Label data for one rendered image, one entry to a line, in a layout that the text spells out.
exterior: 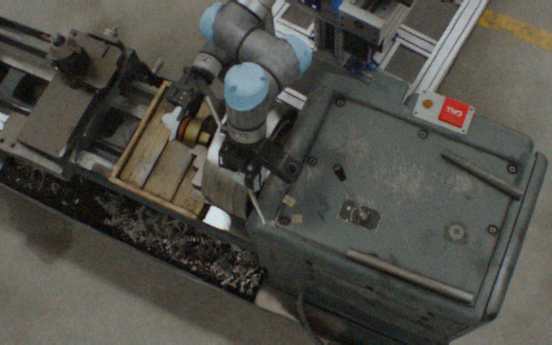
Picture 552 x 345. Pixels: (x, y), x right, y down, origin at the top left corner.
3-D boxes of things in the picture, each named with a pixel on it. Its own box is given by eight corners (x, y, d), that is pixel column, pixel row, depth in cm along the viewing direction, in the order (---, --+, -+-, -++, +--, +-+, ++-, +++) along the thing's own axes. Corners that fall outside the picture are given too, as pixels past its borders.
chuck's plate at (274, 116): (304, 124, 177) (288, 91, 147) (261, 226, 174) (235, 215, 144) (293, 119, 178) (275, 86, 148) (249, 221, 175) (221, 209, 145)
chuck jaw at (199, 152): (234, 157, 159) (213, 197, 155) (236, 165, 164) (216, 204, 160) (195, 142, 162) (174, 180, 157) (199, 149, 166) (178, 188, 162)
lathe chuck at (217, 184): (293, 119, 178) (275, 86, 148) (249, 221, 175) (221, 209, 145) (264, 108, 180) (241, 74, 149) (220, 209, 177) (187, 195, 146)
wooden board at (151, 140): (252, 118, 190) (250, 112, 186) (198, 223, 179) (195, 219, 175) (167, 85, 196) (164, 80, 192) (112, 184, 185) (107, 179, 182)
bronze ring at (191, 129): (218, 117, 162) (187, 105, 163) (201, 148, 159) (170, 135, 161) (222, 133, 170) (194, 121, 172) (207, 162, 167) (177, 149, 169)
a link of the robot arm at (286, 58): (271, 14, 116) (232, 47, 112) (318, 45, 113) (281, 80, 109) (268, 43, 123) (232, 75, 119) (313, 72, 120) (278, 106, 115)
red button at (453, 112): (469, 108, 144) (470, 104, 142) (460, 130, 142) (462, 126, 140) (445, 100, 145) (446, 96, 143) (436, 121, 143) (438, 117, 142)
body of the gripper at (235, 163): (235, 142, 132) (233, 106, 122) (272, 156, 131) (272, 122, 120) (218, 169, 129) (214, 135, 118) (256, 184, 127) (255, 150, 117)
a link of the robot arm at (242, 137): (273, 107, 117) (254, 140, 113) (273, 123, 121) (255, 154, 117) (238, 94, 118) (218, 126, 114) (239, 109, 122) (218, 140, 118)
